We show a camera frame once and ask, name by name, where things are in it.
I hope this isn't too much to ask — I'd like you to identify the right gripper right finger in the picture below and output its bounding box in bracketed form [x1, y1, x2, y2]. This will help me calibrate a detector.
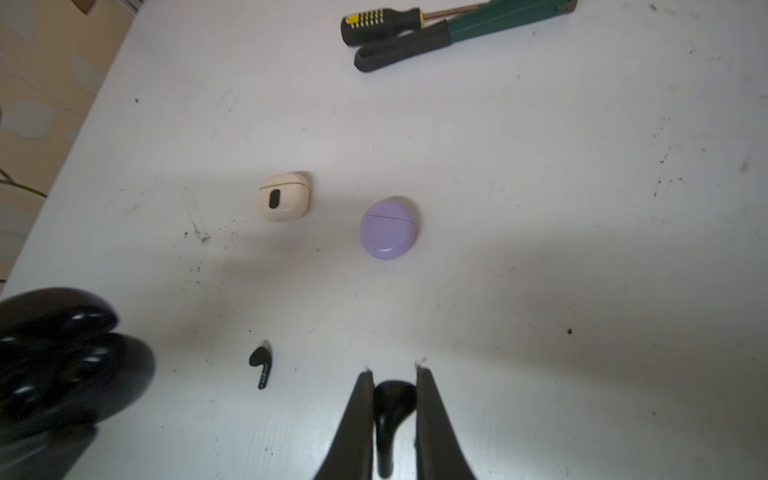
[415, 366, 475, 480]

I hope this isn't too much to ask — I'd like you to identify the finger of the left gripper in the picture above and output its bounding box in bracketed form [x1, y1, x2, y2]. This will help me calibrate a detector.
[1, 424, 98, 480]

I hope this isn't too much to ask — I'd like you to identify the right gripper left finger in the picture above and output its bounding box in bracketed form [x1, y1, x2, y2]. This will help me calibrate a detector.
[315, 371, 374, 480]

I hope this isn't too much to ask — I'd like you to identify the black round earbud case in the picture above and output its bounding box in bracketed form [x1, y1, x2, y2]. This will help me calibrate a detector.
[1, 287, 156, 444]

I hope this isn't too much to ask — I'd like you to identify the purple round earbud case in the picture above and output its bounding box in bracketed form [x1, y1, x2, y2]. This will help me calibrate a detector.
[359, 197, 418, 260]

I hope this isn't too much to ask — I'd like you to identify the white earbud charging case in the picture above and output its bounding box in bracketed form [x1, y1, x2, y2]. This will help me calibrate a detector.
[257, 172, 311, 222]

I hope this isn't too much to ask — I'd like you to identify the black yellow screwdriver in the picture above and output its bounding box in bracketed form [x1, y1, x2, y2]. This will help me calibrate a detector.
[340, 3, 485, 47]

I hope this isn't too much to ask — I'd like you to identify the green handled tool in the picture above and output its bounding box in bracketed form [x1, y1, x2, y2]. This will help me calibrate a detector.
[354, 1, 577, 73]

